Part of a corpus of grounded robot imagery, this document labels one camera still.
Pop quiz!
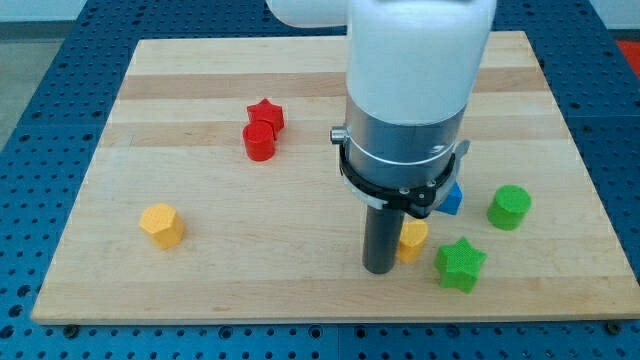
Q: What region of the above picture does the yellow heart block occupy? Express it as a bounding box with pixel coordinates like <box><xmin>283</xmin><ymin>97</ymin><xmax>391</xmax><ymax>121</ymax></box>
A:
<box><xmin>396</xmin><ymin>220</ymin><xmax>429</xmax><ymax>264</ymax></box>

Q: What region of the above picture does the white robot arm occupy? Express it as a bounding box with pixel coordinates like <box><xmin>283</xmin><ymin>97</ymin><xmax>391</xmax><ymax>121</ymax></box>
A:
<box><xmin>267</xmin><ymin>0</ymin><xmax>497</xmax><ymax>218</ymax></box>

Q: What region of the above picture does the yellow hexagon block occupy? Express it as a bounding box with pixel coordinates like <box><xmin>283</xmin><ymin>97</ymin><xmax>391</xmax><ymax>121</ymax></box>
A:
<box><xmin>139</xmin><ymin>203</ymin><xmax>185</xmax><ymax>250</ymax></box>

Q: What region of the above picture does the red cylinder block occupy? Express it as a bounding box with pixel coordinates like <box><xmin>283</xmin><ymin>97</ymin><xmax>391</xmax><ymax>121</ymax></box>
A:
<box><xmin>242</xmin><ymin>121</ymin><xmax>275</xmax><ymax>162</ymax></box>

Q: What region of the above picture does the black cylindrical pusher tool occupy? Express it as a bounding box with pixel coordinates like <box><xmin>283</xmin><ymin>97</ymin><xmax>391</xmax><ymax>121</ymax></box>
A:
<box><xmin>362</xmin><ymin>206</ymin><xmax>404</xmax><ymax>274</ymax></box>

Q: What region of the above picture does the red star block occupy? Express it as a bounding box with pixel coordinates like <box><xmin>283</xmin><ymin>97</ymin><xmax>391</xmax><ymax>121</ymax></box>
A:
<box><xmin>246</xmin><ymin>98</ymin><xmax>285</xmax><ymax>140</ymax></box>

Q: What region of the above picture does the wooden board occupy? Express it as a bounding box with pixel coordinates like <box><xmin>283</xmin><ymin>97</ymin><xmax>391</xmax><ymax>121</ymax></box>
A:
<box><xmin>32</xmin><ymin>31</ymin><xmax>639</xmax><ymax>325</ymax></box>

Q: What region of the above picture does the blue block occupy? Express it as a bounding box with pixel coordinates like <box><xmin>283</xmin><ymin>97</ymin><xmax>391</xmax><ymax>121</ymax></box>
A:
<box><xmin>436</xmin><ymin>183</ymin><xmax>463</xmax><ymax>216</ymax></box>

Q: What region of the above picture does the green star block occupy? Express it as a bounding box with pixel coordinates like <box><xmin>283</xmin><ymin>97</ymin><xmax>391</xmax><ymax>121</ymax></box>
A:
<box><xmin>434</xmin><ymin>237</ymin><xmax>488</xmax><ymax>294</ymax></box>

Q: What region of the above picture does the green cylinder block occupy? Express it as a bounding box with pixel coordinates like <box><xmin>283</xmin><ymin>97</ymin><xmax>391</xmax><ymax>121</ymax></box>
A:
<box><xmin>487</xmin><ymin>184</ymin><xmax>532</xmax><ymax>231</ymax></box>

